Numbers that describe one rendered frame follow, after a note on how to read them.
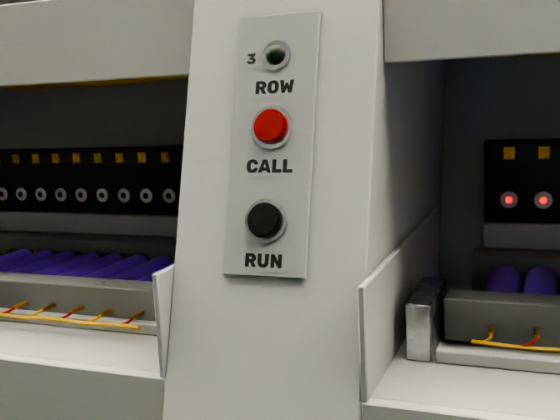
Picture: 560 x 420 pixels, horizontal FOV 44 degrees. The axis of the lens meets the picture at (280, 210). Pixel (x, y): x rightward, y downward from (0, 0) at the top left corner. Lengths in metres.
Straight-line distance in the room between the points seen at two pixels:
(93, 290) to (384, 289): 0.18
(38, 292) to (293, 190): 0.19
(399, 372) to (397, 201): 0.09
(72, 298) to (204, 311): 0.12
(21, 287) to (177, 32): 0.19
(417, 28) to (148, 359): 0.21
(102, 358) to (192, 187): 0.10
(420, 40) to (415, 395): 0.16
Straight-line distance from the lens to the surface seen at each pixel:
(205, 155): 0.34
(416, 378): 0.33
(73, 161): 0.59
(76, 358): 0.38
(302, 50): 0.33
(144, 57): 0.38
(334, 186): 0.31
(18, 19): 0.43
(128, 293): 0.41
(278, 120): 0.32
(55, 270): 0.49
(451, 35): 0.32
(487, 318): 0.36
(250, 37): 0.34
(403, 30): 0.33
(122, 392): 0.36
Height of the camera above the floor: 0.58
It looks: 6 degrees up
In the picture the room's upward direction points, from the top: 3 degrees clockwise
